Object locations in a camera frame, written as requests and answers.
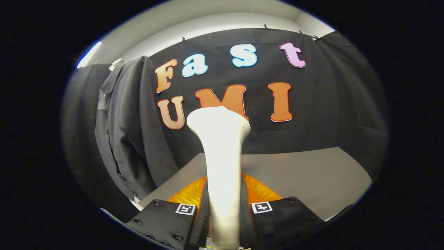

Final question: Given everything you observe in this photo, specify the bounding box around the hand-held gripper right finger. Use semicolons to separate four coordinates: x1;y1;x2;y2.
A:
240;173;326;250

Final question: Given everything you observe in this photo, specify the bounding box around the row of black cloth clips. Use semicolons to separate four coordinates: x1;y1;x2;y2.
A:
94;24;321;66

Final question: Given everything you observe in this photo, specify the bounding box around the grey cabinet with drawers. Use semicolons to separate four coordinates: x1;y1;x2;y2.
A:
139;147;372;222

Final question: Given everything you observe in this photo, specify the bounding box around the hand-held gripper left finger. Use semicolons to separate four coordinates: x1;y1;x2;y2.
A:
126;175;210;250

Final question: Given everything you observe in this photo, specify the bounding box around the dark grey button shirt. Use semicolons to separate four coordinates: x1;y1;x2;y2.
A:
94;56;180;202

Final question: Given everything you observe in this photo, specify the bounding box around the white garment steamer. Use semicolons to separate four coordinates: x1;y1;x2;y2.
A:
187;106;251;250

